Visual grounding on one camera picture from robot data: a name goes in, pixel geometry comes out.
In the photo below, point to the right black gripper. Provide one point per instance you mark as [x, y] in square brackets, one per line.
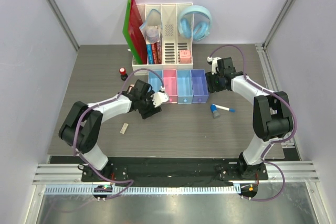
[212, 87]

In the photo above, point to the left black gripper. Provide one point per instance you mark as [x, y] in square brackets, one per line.
[151, 110]

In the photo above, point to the purple drawer bin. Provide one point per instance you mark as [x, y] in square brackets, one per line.
[199, 86]

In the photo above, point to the light blue drawer bin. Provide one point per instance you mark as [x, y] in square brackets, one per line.
[155, 81]

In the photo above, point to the blue white marker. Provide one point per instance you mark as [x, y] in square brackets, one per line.
[224, 108]

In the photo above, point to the beige long eraser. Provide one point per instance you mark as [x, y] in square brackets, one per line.
[124, 128]

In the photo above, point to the pink drawer bin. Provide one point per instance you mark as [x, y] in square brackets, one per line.
[170, 84]

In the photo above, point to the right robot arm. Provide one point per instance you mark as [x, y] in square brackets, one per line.
[273, 118]

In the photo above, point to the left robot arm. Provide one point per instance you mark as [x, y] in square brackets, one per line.
[81, 128]

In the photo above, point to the red black stamp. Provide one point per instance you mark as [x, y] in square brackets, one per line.
[123, 74]

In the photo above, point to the blue grey glue stick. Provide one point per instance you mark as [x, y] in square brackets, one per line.
[214, 111]

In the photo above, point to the pink cube box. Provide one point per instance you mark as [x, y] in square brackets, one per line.
[185, 56]

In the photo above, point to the light blue headphones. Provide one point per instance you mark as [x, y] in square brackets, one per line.
[194, 22]

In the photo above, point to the clear zip pouch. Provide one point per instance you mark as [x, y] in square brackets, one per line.
[151, 28]

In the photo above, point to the white file organizer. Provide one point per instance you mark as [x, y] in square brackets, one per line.
[172, 41]

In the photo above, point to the green red folder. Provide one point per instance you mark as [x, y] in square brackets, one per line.
[132, 33]

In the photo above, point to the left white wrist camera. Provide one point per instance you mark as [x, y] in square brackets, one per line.
[159, 98]

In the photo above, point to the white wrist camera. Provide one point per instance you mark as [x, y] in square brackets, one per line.
[159, 98]
[213, 61]

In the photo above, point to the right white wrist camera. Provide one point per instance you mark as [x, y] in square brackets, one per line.
[213, 61]

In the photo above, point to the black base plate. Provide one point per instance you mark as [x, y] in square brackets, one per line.
[187, 170]

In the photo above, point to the white slotted cable duct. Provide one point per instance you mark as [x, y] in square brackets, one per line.
[101, 190]

